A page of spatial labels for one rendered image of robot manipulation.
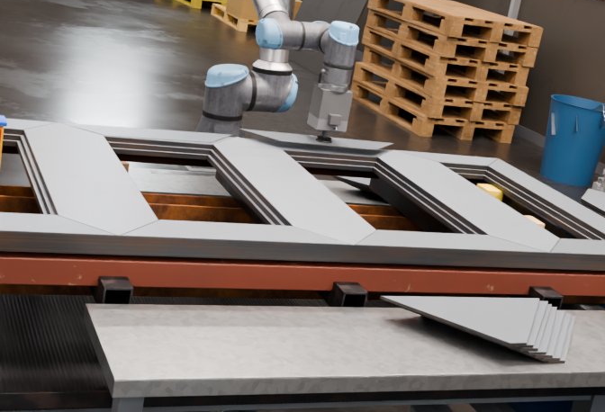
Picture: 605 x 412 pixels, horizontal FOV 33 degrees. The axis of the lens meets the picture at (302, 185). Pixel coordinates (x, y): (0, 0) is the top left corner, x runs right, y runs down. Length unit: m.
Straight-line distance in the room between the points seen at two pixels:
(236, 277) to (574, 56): 5.91
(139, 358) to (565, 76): 6.29
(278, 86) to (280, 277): 1.13
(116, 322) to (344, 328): 0.40
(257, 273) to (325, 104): 0.79
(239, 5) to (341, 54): 8.40
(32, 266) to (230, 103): 1.25
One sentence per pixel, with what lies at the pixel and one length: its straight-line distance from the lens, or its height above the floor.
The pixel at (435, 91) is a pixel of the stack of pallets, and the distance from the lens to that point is 7.14.
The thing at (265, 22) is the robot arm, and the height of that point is 1.14.
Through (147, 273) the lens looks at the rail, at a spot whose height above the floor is 0.78.
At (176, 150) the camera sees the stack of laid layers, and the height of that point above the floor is 0.83.
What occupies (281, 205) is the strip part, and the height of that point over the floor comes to 0.85.
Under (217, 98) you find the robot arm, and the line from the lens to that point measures 2.88.
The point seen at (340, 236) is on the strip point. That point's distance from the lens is 1.94.
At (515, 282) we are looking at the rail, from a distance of 2.13.
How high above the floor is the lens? 1.45
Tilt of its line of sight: 16 degrees down
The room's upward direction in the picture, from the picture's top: 10 degrees clockwise
